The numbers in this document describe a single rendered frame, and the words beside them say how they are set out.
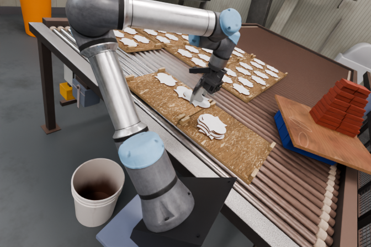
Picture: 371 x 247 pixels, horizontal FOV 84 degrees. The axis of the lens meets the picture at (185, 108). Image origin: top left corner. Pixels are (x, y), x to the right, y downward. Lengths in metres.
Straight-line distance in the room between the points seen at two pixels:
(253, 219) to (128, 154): 0.53
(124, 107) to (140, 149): 0.18
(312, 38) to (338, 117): 5.28
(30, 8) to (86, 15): 3.16
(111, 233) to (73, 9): 0.62
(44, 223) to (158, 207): 1.23
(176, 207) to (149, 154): 0.16
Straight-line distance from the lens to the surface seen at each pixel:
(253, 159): 1.05
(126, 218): 0.77
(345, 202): 1.22
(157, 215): 0.60
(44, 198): 1.82
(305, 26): 6.66
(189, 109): 1.13
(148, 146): 0.53
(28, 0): 3.70
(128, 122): 0.67
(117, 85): 0.66
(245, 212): 0.87
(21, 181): 1.93
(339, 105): 1.46
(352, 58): 5.97
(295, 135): 1.20
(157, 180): 0.56
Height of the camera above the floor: 1.56
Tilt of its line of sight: 34 degrees down
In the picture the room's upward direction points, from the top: 22 degrees clockwise
